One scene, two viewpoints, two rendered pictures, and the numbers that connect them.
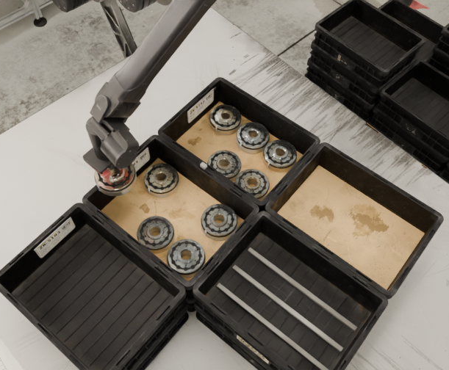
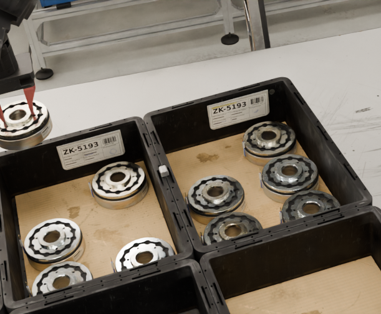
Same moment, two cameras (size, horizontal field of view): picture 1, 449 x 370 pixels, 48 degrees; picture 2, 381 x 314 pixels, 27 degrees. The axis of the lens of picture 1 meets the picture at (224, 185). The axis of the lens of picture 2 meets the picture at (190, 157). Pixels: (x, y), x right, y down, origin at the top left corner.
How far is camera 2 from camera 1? 0.76 m
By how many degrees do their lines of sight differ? 34
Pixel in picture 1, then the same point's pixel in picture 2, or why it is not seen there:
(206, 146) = (217, 169)
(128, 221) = (41, 218)
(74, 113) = (116, 97)
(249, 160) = (263, 208)
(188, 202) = (133, 227)
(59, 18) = not seen: hidden behind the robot
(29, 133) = (50, 102)
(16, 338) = not seen: outside the picture
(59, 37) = not seen: hidden behind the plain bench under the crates
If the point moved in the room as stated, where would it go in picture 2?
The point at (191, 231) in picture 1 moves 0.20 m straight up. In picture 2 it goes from (104, 264) to (78, 178)
